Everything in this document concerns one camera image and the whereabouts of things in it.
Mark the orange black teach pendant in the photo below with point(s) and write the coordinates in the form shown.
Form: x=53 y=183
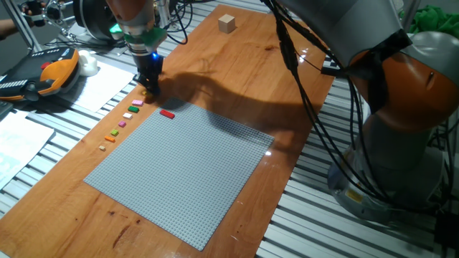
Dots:
x=50 y=71

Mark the lime green Lego brick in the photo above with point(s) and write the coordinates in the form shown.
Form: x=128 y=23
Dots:
x=114 y=132

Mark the black computer keyboard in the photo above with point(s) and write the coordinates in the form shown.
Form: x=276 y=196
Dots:
x=4 y=108

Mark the green wrist adapter mount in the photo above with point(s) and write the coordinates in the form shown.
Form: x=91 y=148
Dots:
x=150 y=37

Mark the green cloth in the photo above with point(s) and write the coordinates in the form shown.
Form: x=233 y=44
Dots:
x=437 y=21

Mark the narrow orange Lego brick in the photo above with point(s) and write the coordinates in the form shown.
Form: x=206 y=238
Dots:
x=109 y=139

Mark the black white checkerboard card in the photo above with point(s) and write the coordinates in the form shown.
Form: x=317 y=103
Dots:
x=331 y=64

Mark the small magenta Lego brick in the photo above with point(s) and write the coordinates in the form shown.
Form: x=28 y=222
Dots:
x=122 y=124

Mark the white paper sheet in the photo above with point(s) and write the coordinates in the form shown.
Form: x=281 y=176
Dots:
x=18 y=143
x=97 y=86

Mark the light wooden cube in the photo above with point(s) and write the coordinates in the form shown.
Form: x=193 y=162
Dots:
x=226 y=23

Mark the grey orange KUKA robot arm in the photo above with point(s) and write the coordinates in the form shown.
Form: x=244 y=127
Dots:
x=405 y=93

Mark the glossy wooden board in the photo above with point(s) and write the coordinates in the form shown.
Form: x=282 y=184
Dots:
x=233 y=53

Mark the person forearm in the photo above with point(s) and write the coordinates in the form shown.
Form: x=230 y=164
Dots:
x=7 y=28

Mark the light pink Lego brick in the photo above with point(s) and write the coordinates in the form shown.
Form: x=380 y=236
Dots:
x=137 y=102

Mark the white Lego brick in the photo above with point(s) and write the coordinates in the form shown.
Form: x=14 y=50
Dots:
x=127 y=115

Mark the red Lego brick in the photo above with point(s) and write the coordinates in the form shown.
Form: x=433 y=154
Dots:
x=167 y=114

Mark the grey Lego baseplate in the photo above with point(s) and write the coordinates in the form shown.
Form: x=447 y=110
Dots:
x=179 y=168

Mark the grey metal tripod leg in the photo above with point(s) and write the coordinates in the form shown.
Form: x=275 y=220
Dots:
x=21 y=28
x=61 y=27

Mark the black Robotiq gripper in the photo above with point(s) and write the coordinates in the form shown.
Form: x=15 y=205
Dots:
x=148 y=68

